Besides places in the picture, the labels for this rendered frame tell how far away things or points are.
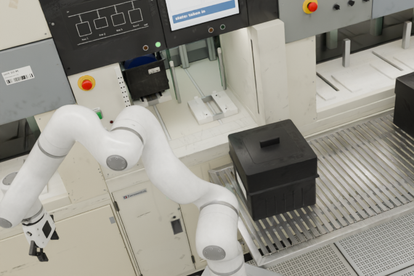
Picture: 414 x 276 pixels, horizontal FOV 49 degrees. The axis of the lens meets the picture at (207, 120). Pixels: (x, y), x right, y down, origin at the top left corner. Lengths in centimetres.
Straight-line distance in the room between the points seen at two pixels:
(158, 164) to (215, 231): 25
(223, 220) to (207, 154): 83
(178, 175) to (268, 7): 91
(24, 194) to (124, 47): 69
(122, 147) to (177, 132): 113
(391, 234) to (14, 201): 213
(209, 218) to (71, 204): 95
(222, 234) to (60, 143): 51
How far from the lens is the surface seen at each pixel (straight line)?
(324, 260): 271
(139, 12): 173
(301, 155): 177
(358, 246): 279
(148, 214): 224
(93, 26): 173
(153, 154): 125
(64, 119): 121
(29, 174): 137
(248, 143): 185
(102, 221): 221
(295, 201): 187
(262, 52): 190
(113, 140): 113
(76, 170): 202
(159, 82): 245
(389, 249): 280
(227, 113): 227
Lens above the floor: 213
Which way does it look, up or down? 34 degrees down
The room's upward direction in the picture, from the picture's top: 10 degrees counter-clockwise
